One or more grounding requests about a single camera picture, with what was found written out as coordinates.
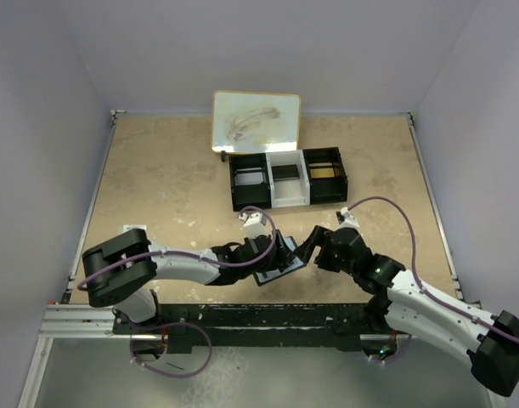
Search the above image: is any black leather card holder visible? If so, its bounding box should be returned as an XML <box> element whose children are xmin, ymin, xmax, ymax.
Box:
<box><xmin>253</xmin><ymin>235</ymin><xmax>306</xmax><ymax>286</ymax></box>

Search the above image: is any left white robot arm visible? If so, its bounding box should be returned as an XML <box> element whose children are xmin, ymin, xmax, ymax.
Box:
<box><xmin>77</xmin><ymin>229</ymin><xmax>304</xmax><ymax>333</ymax></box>

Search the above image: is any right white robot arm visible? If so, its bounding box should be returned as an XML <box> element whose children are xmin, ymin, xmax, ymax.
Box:
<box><xmin>296</xmin><ymin>226</ymin><xmax>519</xmax><ymax>397</ymax></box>

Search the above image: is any gold card in tray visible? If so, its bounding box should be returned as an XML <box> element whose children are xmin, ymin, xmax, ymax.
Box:
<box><xmin>307</xmin><ymin>161</ymin><xmax>340</xmax><ymax>179</ymax></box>

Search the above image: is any black and white compartment tray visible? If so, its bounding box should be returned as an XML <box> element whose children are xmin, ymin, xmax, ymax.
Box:
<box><xmin>228</xmin><ymin>147</ymin><xmax>348</xmax><ymax>212</ymax></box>

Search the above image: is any clear plastic packet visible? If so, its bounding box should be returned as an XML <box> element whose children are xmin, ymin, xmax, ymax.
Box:
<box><xmin>121</xmin><ymin>224</ymin><xmax>147</xmax><ymax>233</ymax></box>

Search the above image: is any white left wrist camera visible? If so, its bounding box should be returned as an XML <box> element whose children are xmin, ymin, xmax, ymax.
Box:
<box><xmin>239</xmin><ymin>212</ymin><xmax>268</xmax><ymax>239</ymax></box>

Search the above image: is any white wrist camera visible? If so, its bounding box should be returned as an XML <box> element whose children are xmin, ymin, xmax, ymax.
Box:
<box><xmin>239</xmin><ymin>212</ymin><xmax>268</xmax><ymax>239</ymax></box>
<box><xmin>336</xmin><ymin>207</ymin><xmax>360</xmax><ymax>230</ymax></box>

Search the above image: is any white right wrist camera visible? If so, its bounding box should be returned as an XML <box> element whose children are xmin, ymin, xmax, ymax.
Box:
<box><xmin>336</xmin><ymin>207</ymin><xmax>360</xmax><ymax>230</ymax></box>

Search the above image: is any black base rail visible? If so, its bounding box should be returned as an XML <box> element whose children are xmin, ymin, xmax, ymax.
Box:
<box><xmin>112</xmin><ymin>302</ymin><xmax>413</xmax><ymax>354</ymax></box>

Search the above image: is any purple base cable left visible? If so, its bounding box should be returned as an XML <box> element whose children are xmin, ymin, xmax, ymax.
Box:
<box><xmin>129</xmin><ymin>320</ymin><xmax>213</xmax><ymax>377</ymax></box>

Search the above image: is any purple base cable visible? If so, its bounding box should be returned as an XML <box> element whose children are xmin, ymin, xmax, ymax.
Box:
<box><xmin>367</xmin><ymin>333</ymin><xmax>413</xmax><ymax>366</ymax></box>
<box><xmin>129</xmin><ymin>320</ymin><xmax>213</xmax><ymax>377</ymax></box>

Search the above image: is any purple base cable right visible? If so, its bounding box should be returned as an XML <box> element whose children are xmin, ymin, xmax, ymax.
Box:
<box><xmin>367</xmin><ymin>333</ymin><xmax>413</xmax><ymax>366</ymax></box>

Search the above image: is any white board with wooden frame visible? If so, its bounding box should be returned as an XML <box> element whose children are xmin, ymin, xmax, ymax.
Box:
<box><xmin>212</xmin><ymin>90</ymin><xmax>302</xmax><ymax>154</ymax></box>

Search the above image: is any aluminium table frame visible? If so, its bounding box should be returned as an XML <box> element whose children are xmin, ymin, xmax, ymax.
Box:
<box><xmin>19</xmin><ymin>110</ymin><xmax>506</xmax><ymax>408</ymax></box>

